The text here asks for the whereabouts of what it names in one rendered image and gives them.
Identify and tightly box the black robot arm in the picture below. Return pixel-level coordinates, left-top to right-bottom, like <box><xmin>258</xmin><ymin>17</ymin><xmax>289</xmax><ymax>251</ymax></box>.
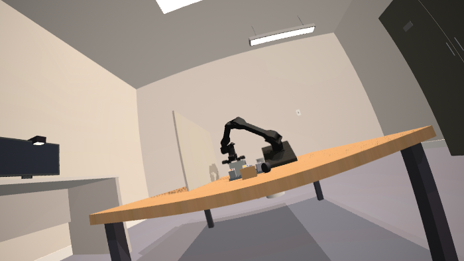
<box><xmin>220</xmin><ymin>117</ymin><xmax>284</xmax><ymax>161</ymax></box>

